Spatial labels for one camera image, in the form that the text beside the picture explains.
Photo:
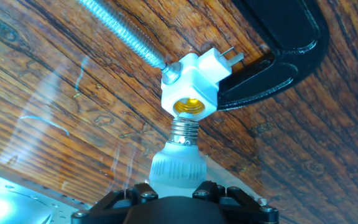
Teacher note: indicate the white LED light bulb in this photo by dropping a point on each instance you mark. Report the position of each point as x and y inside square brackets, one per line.
[179, 168]

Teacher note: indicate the white lamp socket adapter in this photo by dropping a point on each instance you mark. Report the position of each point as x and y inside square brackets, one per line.
[194, 84]

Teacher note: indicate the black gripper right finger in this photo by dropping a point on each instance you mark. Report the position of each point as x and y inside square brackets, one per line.
[238, 203]

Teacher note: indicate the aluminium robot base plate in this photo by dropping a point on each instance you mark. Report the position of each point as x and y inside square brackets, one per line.
[64, 208]

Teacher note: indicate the brown wooden board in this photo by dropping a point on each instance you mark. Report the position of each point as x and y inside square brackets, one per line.
[291, 155]

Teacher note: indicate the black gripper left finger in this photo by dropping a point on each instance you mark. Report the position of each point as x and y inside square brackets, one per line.
[117, 205]

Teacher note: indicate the black C-clamp with steel screw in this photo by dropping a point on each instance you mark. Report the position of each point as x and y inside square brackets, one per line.
[291, 25]

